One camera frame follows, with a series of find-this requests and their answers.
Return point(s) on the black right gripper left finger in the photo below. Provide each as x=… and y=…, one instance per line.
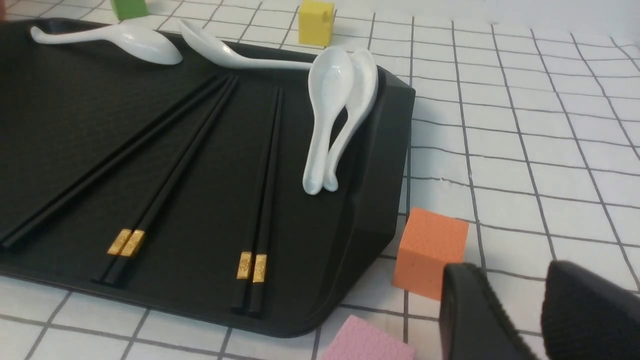
x=473, y=324

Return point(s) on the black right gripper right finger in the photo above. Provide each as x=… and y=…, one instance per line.
x=586, y=317

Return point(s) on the orange foam cube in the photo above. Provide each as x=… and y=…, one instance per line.
x=429, y=242

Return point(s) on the pink foam block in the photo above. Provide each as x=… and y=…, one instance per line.
x=357, y=339

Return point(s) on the black chopstick pair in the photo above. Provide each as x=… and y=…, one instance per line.
x=165, y=175
x=258, y=279
x=122, y=162
x=246, y=256
x=115, y=157
x=172, y=182

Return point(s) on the black chopstick right pair left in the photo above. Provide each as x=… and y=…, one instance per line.
x=246, y=256

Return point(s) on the white ceramic spoon back right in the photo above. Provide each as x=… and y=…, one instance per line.
x=358, y=106

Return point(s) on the white ceramic spoon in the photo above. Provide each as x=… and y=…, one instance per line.
x=358, y=106
x=330, y=80
x=141, y=42

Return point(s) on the white ceramic spoon front right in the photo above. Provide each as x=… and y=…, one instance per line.
x=330, y=80

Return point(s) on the black plastic tray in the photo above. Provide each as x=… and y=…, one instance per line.
x=89, y=131

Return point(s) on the yellow foam cube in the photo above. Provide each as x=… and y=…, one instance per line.
x=315, y=23

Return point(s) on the black chopstick middle pair right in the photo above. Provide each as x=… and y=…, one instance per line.
x=172, y=182

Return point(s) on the black chopstick middle pair left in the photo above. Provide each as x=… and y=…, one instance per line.
x=165, y=175

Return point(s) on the white ceramic spoon lying sideways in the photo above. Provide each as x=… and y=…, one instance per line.
x=218, y=52

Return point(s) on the black chopstick left pair outer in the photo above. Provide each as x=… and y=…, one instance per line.
x=115, y=157

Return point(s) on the white ceramic spoon far left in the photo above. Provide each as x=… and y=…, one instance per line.
x=141, y=42

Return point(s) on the green foam cube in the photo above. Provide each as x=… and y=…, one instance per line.
x=129, y=9

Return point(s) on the black chopstick left pair inner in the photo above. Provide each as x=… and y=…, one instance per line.
x=122, y=162

